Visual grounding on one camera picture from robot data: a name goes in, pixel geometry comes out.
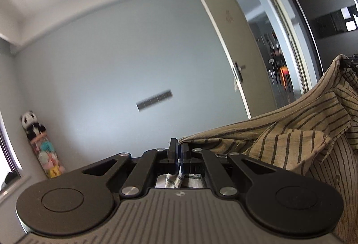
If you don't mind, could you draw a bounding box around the beige striped button shirt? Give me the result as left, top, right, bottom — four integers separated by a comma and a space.
183, 55, 357, 243

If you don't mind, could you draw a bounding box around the beige room door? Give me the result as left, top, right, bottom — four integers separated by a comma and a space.
200, 0, 277, 118

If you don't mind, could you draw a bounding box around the plush toy column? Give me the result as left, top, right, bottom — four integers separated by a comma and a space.
20, 111, 65, 178

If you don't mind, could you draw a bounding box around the wall air vent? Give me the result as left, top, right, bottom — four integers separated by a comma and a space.
136, 90, 172, 111

